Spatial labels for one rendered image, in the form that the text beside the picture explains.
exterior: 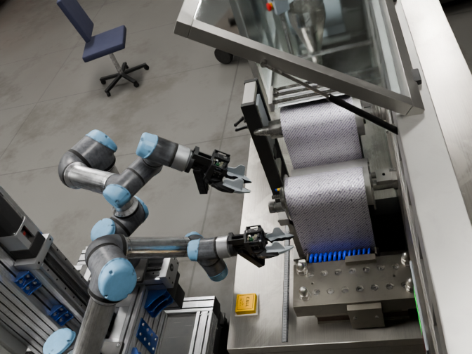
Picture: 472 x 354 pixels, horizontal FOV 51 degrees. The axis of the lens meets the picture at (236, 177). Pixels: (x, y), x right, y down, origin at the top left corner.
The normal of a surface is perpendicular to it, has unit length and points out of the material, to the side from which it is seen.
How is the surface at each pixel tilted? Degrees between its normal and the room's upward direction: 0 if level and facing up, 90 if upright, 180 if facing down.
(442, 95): 0
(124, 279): 85
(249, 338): 0
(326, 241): 90
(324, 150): 92
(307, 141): 92
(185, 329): 0
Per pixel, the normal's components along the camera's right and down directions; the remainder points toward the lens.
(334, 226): -0.10, 0.70
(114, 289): 0.58, 0.33
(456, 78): -0.30, -0.69
